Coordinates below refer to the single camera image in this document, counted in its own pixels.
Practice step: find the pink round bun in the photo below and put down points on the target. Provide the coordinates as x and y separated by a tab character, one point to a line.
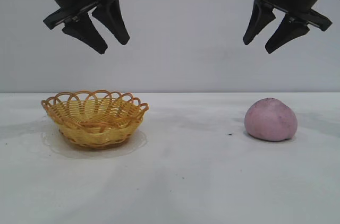
269	121

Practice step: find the yellow woven plastic basket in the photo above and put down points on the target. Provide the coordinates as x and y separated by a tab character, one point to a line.
93	131

